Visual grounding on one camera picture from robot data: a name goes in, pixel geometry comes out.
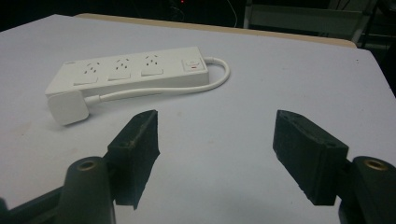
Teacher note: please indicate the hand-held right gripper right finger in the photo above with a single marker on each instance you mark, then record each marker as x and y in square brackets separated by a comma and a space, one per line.
[308, 155]

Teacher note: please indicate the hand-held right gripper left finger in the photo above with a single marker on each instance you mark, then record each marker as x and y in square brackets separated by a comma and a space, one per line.
[134, 155]

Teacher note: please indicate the white power plug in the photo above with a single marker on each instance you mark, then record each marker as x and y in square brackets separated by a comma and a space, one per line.
[67, 107]

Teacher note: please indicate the white power strip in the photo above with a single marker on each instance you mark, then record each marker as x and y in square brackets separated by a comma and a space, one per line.
[130, 70]

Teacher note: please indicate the grey metal stand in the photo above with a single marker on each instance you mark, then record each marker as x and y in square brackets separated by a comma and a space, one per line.
[305, 19]

